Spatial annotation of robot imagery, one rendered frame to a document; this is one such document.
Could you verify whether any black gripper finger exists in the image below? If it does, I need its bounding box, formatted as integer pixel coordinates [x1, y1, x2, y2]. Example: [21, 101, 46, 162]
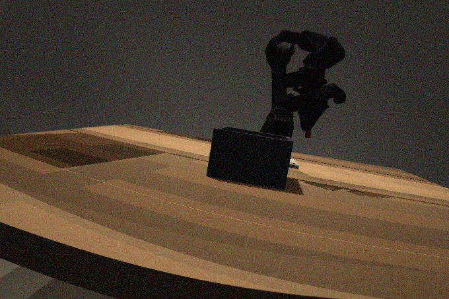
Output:
[306, 98, 329, 131]
[291, 100, 308, 131]

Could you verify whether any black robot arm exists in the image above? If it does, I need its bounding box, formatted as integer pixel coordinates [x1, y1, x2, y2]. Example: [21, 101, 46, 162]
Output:
[260, 30, 345, 138]

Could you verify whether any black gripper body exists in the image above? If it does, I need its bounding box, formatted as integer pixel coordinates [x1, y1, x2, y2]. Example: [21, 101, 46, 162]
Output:
[277, 69, 346, 112]

